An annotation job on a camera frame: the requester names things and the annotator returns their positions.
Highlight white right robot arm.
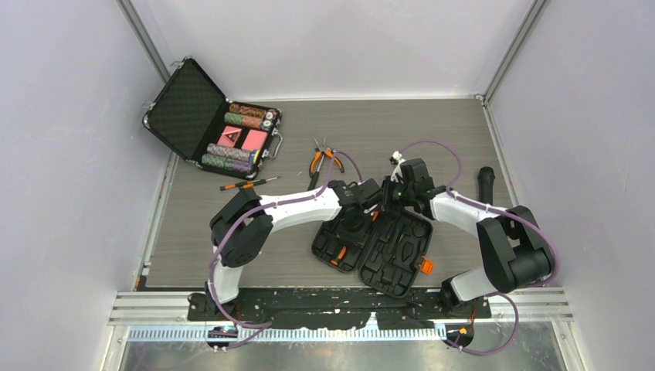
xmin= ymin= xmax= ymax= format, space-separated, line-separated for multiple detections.
xmin=383 ymin=158 xmax=555 ymax=318

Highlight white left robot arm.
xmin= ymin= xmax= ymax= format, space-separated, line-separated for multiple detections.
xmin=207 ymin=179 xmax=382 ymax=320

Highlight black cylinder flashlight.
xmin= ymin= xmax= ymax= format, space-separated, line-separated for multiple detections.
xmin=477 ymin=166 xmax=495 ymax=205

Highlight small orange precision screwdriver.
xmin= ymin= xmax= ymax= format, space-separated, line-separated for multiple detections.
xmin=219 ymin=181 xmax=261 ymax=191

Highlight orange handled pliers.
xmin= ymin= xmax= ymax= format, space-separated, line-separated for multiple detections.
xmin=308 ymin=138 xmax=344 ymax=178

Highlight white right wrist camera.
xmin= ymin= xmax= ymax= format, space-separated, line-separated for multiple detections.
xmin=389 ymin=151 xmax=406 ymax=183

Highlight black plastic tool case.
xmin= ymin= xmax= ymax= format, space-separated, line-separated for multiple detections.
xmin=311 ymin=208 xmax=433 ymax=298

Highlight black aluminium poker chip case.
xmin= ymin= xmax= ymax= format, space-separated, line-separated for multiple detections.
xmin=142 ymin=56 xmax=283 ymax=180

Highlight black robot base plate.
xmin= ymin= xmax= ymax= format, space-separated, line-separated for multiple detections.
xmin=187 ymin=288 xmax=491 ymax=330

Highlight black handled hammer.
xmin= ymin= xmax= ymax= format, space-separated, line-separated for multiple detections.
xmin=307 ymin=171 xmax=320 ymax=191

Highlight red playing card deck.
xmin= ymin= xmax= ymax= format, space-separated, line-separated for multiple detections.
xmin=240 ymin=129 xmax=268 ymax=151

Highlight black orange stubby screwdriver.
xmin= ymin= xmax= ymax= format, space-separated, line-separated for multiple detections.
xmin=330 ymin=246 xmax=348 ymax=266

